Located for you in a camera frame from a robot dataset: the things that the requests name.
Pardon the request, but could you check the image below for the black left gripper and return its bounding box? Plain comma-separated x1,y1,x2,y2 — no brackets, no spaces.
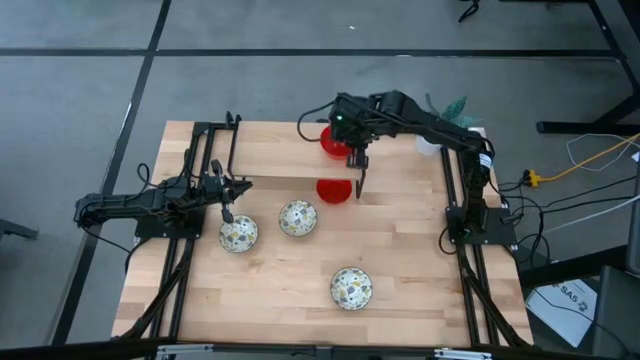
198,173,254,225

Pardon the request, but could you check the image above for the grey metal post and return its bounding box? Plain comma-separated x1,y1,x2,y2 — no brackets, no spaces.
627,164,640,276

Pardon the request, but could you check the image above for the dark grey chair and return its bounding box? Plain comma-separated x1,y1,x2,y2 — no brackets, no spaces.
591,264,640,360

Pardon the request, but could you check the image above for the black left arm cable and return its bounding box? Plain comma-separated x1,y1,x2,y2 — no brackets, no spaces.
135,161,152,191

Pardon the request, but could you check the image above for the green plant in white pot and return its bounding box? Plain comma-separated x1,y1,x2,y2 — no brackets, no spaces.
414,93,485,157

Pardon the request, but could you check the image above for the yellow extension cord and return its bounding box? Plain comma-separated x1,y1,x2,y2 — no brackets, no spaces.
522,131,640,189

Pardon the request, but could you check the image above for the grey chair leg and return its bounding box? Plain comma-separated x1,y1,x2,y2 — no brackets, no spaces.
0,218,40,242

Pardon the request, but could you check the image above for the yellow bowl with pear print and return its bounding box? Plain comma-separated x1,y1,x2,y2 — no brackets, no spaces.
278,199,319,238
329,266,374,312
218,213,260,254

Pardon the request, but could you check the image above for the black floor cable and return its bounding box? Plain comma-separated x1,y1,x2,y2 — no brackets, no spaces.
494,173,640,211

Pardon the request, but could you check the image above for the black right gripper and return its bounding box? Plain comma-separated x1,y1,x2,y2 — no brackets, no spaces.
328,92,384,170

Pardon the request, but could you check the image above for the black desk frame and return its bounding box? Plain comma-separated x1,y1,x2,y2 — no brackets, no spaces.
536,0,640,137

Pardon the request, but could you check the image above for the white printed paper sheet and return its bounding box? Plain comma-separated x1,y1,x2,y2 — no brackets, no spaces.
524,278,599,350

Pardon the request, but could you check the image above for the black aluminium rig frame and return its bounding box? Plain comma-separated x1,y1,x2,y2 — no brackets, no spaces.
115,121,216,346
438,144,535,350

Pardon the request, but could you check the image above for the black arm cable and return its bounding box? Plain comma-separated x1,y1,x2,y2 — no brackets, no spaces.
135,161,152,191
296,101,337,144

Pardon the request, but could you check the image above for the black table foot bar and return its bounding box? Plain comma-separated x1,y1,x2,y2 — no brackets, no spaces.
518,244,631,290

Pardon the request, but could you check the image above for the red plastic bowl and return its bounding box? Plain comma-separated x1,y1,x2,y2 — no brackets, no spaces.
315,178,354,206
319,124,355,161

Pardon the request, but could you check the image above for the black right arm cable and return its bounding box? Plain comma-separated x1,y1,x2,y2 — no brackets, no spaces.
296,101,337,144

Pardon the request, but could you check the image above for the black base cable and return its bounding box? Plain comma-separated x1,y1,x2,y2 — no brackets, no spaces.
79,223,147,276

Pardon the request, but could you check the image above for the black camera frame bar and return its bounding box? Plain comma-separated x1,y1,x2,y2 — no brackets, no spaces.
0,337,640,360

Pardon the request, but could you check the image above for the grey floor cable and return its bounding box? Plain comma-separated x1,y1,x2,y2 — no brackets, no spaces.
542,194,640,235

